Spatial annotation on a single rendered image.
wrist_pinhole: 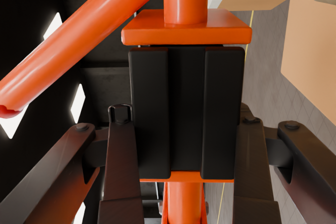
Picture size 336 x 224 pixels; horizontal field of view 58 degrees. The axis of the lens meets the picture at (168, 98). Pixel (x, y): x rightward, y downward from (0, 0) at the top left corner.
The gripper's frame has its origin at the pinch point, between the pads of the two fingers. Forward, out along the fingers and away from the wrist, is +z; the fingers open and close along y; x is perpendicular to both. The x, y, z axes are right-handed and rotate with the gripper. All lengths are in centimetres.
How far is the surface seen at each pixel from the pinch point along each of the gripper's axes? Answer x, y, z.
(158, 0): -21, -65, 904
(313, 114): -102, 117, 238
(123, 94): -360, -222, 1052
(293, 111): -118, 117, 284
